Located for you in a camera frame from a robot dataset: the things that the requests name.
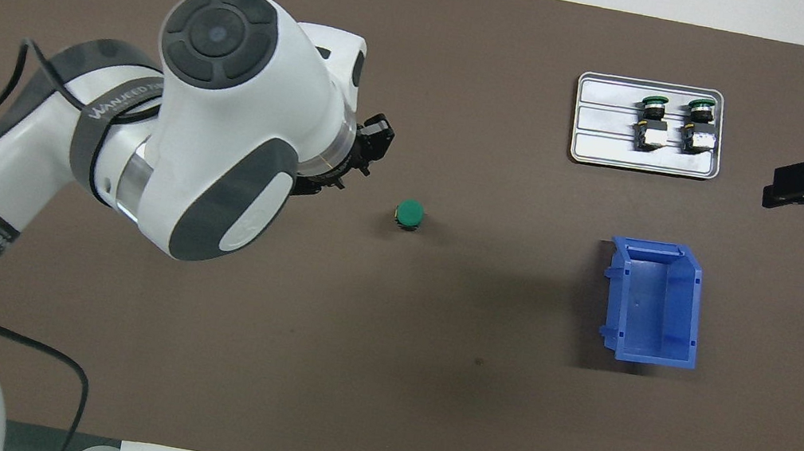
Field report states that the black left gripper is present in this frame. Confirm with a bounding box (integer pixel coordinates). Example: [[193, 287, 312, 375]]
[[292, 103, 397, 211]]

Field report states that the green push button switch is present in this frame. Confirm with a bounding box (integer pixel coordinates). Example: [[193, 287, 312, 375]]
[[630, 92, 675, 155], [676, 97, 722, 159], [392, 198, 427, 234]]

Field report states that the blue plastic storage bin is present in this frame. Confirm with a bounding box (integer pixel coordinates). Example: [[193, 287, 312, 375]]
[[590, 233, 715, 374]]

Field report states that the grey metal tray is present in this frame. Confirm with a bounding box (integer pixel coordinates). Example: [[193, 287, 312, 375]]
[[565, 69, 733, 186]]

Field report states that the brown table mat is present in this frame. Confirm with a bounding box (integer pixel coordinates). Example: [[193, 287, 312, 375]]
[[0, 0, 804, 451]]

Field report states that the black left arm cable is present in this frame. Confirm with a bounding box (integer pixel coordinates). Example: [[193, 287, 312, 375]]
[[0, 33, 143, 451]]

